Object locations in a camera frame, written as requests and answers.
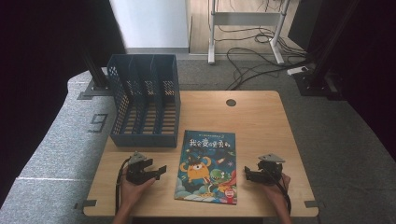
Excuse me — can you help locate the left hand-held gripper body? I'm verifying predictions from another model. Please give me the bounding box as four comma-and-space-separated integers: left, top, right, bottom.
125, 151, 157, 187

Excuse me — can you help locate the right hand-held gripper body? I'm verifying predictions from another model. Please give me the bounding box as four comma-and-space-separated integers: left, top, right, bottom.
257, 152, 286, 187

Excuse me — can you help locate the blue plastic file rack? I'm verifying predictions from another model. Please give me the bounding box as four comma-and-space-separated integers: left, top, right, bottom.
106, 54, 182, 148

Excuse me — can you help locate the blue monster picture book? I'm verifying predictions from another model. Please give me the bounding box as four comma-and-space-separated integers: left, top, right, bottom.
174, 129, 238, 205

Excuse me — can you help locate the person's right hand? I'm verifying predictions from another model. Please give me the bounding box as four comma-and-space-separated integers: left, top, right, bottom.
262, 173, 292, 210

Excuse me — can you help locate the black metal stand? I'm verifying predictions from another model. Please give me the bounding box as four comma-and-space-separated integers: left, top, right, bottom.
292, 0, 363, 101
77, 50, 114, 101

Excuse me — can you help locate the white power strip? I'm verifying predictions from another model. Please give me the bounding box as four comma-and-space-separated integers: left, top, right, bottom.
286, 65, 309, 77

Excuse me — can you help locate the white panel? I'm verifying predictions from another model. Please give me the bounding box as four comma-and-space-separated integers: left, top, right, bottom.
108, 0, 192, 54

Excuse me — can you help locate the black curtain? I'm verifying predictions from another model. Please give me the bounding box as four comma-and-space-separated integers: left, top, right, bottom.
0, 0, 127, 207
287, 0, 396, 162

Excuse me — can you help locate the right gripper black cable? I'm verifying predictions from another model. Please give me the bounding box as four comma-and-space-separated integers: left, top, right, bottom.
266, 167, 293, 217

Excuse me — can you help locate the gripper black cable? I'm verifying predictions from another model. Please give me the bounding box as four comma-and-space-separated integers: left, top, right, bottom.
266, 167, 293, 217
114, 157, 132, 216

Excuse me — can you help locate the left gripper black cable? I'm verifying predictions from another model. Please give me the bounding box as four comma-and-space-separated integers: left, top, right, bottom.
114, 157, 132, 216

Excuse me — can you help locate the black floor cable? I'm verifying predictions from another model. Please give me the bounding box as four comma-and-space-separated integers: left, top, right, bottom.
225, 46, 313, 91
214, 0, 307, 50

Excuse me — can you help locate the white metal desk frame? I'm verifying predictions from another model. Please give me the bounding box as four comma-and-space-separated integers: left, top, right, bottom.
207, 0, 292, 65

